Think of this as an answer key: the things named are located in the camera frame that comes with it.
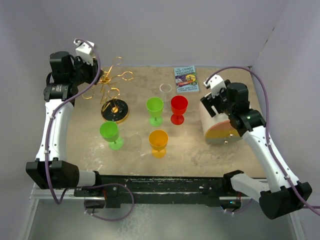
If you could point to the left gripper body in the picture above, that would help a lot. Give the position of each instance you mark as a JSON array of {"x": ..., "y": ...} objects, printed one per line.
[{"x": 84, "y": 72}]

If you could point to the clear wine glass front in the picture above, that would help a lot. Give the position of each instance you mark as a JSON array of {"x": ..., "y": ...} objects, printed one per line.
[{"x": 135, "y": 145}]

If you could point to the green wine glass centre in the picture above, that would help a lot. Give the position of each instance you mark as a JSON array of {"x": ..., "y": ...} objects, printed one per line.
[{"x": 155, "y": 107}]

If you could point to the blue treehouse book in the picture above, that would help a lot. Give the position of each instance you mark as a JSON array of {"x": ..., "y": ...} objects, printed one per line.
[{"x": 186, "y": 79}]

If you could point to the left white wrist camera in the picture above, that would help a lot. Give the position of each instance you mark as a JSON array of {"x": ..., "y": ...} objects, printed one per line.
[{"x": 84, "y": 51}]

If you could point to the orange wine glass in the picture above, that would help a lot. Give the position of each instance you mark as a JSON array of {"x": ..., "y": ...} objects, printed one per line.
[{"x": 158, "y": 141}]

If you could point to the clear wine glass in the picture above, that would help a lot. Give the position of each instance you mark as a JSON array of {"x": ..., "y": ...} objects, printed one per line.
[
  {"x": 135, "y": 145},
  {"x": 165, "y": 92}
]

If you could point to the black base frame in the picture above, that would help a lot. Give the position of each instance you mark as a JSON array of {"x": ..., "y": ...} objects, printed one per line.
[{"x": 115, "y": 190}]

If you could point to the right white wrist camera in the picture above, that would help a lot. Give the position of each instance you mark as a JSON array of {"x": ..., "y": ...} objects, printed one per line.
[{"x": 215, "y": 82}]

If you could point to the red wine glass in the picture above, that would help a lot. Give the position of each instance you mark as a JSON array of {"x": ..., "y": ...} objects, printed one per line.
[{"x": 179, "y": 106}]

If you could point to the clear wine glass back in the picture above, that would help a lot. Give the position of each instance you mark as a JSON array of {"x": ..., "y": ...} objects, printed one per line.
[{"x": 165, "y": 92}]

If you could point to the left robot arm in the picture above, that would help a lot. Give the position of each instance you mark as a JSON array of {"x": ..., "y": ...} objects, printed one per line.
[{"x": 51, "y": 168}]

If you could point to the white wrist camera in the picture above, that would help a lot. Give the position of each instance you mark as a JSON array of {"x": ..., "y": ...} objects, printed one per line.
[
  {"x": 84, "y": 51},
  {"x": 215, "y": 82}
]

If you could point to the green wine glass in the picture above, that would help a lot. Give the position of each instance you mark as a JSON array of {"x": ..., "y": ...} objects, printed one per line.
[
  {"x": 109, "y": 131},
  {"x": 155, "y": 107}
]

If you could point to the green wine glass front left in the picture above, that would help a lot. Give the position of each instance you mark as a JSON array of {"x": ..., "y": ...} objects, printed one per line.
[{"x": 109, "y": 131}]

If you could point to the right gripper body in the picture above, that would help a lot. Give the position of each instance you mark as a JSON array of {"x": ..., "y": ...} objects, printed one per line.
[{"x": 224, "y": 106}]

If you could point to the white round drawer box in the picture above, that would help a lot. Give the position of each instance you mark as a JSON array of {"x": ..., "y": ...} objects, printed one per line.
[{"x": 217, "y": 130}]

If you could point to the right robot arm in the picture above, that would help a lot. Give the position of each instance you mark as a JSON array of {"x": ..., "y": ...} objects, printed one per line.
[{"x": 283, "y": 193}]

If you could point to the gold wine glass rack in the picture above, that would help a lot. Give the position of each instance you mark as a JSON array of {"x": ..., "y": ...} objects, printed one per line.
[{"x": 112, "y": 107}]

